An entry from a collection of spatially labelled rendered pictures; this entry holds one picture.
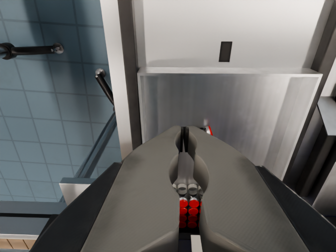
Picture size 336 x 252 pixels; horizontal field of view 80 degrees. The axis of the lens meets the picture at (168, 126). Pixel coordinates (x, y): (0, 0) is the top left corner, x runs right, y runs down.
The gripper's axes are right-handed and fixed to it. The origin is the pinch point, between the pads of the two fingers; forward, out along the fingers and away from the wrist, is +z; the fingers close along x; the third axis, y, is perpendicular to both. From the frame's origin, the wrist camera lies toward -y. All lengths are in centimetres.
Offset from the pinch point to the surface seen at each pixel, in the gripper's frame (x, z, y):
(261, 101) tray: 14.2, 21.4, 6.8
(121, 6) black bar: -7.6, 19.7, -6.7
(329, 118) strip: 23.6, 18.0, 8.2
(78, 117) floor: -64, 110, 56
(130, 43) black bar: -6.8, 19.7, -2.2
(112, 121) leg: -31, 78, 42
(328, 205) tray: 35, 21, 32
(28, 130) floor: -103, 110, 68
